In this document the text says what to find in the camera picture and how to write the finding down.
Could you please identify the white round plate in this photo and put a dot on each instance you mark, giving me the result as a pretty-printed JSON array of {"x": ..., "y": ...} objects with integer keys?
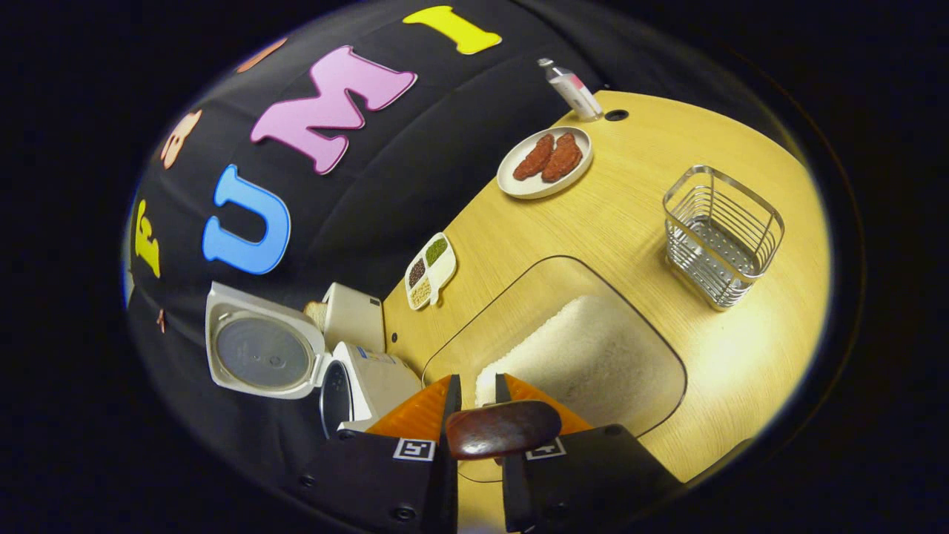
[{"x": 519, "y": 185}]

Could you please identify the white divided grain dish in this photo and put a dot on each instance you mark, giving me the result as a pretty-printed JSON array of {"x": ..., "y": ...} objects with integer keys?
[{"x": 430, "y": 271}]

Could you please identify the toasted bread slice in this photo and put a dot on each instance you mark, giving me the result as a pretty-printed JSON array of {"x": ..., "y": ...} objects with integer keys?
[{"x": 316, "y": 315}]

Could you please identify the white toaster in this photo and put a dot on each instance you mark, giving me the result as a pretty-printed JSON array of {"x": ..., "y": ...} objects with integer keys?
[{"x": 356, "y": 319}]

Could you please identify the clear glass tray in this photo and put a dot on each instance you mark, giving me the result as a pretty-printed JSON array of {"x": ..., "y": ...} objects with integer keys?
[{"x": 519, "y": 297}]

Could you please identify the red-brown sausage piece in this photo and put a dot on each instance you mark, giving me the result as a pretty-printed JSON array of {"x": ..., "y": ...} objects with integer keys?
[
  {"x": 563, "y": 157},
  {"x": 534, "y": 157}
]

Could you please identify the dark wooden spoon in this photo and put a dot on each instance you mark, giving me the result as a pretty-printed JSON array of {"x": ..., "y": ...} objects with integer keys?
[{"x": 497, "y": 430}]

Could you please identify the white rice cooker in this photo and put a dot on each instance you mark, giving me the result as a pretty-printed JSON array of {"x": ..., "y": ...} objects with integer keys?
[{"x": 371, "y": 386}]

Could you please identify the clear bottle with pink label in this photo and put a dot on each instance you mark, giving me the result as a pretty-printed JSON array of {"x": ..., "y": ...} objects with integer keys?
[{"x": 574, "y": 93}]

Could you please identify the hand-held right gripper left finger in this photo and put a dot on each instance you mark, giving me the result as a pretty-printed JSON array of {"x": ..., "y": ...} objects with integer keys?
[{"x": 371, "y": 475}]

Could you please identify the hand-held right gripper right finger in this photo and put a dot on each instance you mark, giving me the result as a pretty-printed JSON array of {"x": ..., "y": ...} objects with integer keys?
[{"x": 586, "y": 482}]

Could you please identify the black table grommet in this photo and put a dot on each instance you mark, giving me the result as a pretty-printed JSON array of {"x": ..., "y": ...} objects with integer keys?
[{"x": 616, "y": 115}]

